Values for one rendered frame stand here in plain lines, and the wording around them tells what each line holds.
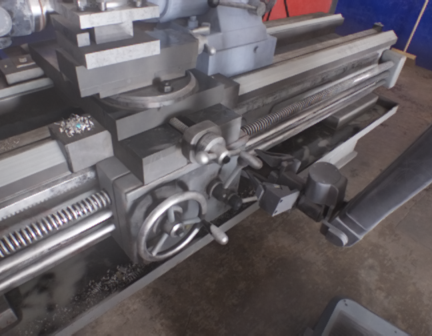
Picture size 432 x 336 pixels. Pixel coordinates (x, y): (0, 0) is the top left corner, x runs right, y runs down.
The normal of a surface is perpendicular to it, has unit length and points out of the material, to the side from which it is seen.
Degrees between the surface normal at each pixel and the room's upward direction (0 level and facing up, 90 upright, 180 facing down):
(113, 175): 0
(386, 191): 100
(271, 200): 72
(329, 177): 11
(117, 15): 90
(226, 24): 66
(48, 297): 0
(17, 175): 36
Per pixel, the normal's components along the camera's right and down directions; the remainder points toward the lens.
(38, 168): 0.46, -0.32
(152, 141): 0.08, -0.76
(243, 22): 0.65, 0.16
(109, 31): 0.65, 0.53
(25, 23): 0.87, 0.37
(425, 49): -0.73, 0.39
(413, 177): -0.65, 0.59
